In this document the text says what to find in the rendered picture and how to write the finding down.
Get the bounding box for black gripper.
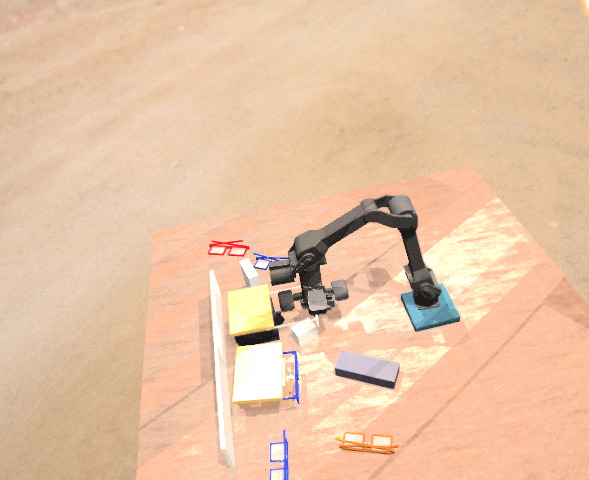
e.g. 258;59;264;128
278;278;349;313

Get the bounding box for red glasses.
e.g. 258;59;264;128
207;240;249;257

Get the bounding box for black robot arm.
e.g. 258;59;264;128
268;194;442;316

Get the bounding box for orange-framed glasses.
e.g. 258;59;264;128
335;432;399;455

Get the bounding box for white rectangular panel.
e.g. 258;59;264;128
210;270;235;470

